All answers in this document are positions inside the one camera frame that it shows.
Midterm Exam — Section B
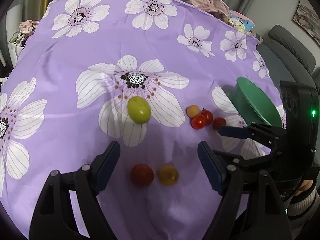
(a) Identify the green plastic bowl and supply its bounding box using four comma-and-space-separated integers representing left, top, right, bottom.
229, 77, 282, 128

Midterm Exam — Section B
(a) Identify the grey sofa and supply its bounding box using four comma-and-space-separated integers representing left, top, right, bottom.
257, 25, 319, 90

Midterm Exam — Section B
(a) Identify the red cherry tomato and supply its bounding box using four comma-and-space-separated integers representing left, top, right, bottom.
212, 117, 227, 130
190, 114, 207, 130
130, 164, 154, 187

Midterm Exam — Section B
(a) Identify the red cherry tomato stemmed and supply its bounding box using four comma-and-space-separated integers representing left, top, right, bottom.
201, 108, 214, 126

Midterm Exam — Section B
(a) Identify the black camera box right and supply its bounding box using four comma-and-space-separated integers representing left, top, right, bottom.
279, 80, 320, 153

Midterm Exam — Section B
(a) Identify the yellow cherry tomato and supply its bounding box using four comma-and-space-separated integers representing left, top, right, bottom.
186, 105, 200, 119
157, 165, 179, 186

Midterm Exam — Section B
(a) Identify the pink crumpled cloth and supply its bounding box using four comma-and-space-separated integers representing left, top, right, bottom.
187, 0, 230, 19

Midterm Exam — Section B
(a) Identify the cartoon print pillow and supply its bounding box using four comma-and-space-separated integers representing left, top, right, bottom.
228, 10, 255, 31

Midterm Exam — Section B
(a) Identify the person right hand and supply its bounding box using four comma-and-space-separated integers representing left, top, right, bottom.
296, 180, 313, 194

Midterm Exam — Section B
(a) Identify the framed wall picture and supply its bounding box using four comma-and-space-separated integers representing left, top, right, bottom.
293, 0, 320, 44

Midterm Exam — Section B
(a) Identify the purple floral tablecloth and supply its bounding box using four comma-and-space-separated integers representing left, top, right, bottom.
1, 0, 281, 239

